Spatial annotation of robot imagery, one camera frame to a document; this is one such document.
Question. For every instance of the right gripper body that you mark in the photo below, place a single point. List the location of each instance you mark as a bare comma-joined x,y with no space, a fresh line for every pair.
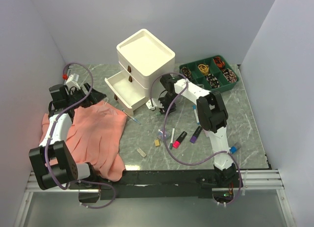
166,101

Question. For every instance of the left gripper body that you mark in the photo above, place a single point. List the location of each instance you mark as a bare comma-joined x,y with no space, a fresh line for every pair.
78,99

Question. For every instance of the white drawer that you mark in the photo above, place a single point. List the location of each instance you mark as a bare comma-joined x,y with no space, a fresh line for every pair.
127,91

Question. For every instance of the white drawer organizer box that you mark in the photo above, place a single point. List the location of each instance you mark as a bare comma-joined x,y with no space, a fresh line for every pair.
145,58

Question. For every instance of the grey eraser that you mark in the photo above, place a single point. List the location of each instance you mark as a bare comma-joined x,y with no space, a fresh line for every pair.
141,152

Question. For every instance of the blue grey tape roll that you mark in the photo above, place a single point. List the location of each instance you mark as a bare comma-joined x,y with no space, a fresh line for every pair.
235,148

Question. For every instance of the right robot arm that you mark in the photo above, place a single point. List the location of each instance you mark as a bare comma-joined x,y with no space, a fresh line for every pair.
213,116

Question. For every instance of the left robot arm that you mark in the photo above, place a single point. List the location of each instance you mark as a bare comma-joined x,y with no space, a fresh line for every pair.
52,161

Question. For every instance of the blue capped white marker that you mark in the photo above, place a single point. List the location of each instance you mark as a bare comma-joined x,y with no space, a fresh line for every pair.
196,114

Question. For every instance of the white green-tipped marker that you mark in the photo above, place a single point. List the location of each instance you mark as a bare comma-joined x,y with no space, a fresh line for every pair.
172,138

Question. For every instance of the blue long nib marker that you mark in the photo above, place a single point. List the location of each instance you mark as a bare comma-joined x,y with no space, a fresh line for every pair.
131,117

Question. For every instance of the pink fabric garment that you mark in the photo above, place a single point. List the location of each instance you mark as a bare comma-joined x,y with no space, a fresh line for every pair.
93,136

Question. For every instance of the pink black highlighter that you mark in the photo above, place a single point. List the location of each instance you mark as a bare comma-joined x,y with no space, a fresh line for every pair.
179,140

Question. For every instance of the purple black highlighter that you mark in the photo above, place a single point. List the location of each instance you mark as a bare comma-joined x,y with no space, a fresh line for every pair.
196,134

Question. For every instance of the green compartment tray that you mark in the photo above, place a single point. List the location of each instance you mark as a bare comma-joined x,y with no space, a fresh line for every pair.
213,73

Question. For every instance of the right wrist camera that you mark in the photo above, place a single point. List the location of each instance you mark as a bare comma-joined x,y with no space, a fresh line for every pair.
153,104

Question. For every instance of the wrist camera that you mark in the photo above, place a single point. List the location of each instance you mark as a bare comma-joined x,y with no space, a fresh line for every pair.
71,81
153,104

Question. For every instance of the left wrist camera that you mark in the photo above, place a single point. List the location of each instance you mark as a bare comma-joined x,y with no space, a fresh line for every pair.
71,81

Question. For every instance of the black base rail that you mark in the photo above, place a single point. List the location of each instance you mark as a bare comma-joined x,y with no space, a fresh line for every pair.
170,184

